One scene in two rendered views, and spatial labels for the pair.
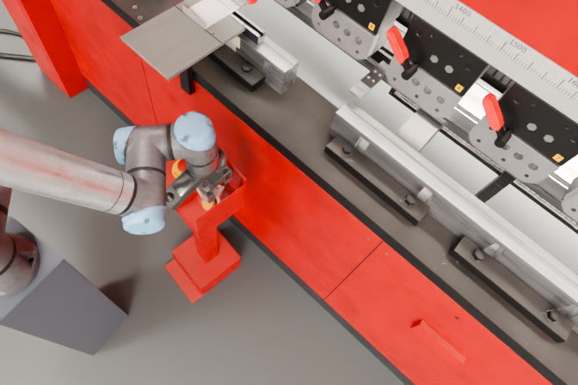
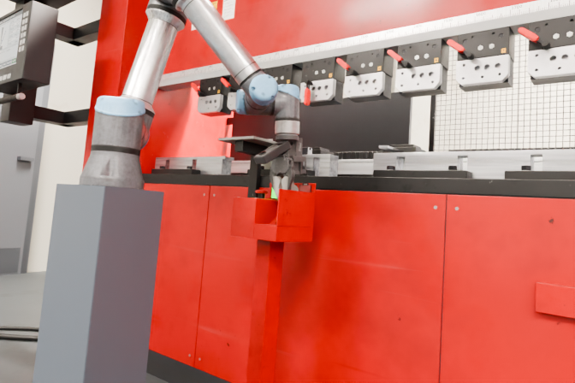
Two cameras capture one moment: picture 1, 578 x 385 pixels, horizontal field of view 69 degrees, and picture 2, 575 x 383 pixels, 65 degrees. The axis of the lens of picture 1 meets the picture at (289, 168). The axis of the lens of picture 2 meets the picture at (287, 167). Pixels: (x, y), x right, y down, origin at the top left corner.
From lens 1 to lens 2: 139 cm
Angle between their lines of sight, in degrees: 66
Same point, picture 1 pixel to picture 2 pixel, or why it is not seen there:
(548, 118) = (483, 36)
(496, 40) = (438, 26)
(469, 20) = (422, 27)
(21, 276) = (135, 172)
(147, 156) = not seen: hidden behind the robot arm
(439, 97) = (430, 77)
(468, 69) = (435, 49)
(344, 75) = not seen: hidden behind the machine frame
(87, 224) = not seen: outside the picture
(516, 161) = (488, 70)
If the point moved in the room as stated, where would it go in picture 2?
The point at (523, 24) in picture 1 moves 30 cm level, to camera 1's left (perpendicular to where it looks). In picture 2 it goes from (444, 11) to (351, 11)
